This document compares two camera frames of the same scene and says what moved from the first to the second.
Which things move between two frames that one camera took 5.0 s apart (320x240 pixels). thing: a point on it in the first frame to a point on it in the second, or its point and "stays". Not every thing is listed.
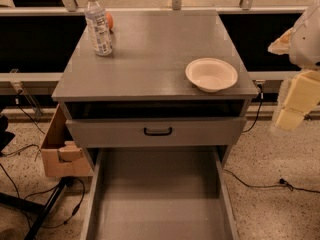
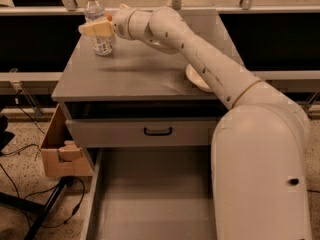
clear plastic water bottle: [95, 18] stays
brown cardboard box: [61, 156] stays
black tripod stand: [43, 210] stays
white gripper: [306, 43] to [121, 22]
